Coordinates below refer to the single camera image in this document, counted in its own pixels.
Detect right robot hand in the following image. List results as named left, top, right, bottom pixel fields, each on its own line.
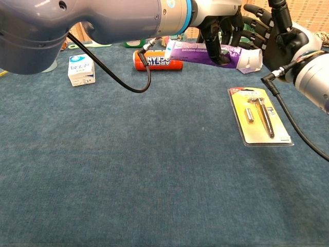
left=240, top=0, right=323, bottom=83

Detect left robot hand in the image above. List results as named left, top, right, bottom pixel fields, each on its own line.
left=191, top=0, right=245, bottom=66

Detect purple toothpaste tube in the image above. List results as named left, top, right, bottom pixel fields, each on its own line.
left=164, top=40, right=264, bottom=75

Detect orange soda can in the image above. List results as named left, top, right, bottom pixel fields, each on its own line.
left=133, top=49, right=184, bottom=71

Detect razor in yellow blister pack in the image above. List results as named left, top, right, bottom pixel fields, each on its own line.
left=228, top=87, right=295, bottom=147

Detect green container yellow lid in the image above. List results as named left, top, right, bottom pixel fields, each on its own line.
left=123, top=38, right=147, bottom=49

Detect green scrubbing brush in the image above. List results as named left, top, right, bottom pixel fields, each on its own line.
left=67, top=42, right=113, bottom=49

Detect white blue milk carton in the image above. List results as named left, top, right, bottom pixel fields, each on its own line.
left=67, top=54, right=96, bottom=87

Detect blue table mat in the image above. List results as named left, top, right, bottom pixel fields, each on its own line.
left=0, top=41, right=329, bottom=246

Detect light blue plastic cup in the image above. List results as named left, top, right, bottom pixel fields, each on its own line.
left=41, top=59, right=59, bottom=73

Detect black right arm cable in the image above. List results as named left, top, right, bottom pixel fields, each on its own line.
left=261, top=64, right=329, bottom=163

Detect coiled beige rope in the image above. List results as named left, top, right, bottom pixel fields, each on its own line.
left=315, top=32, right=329, bottom=47

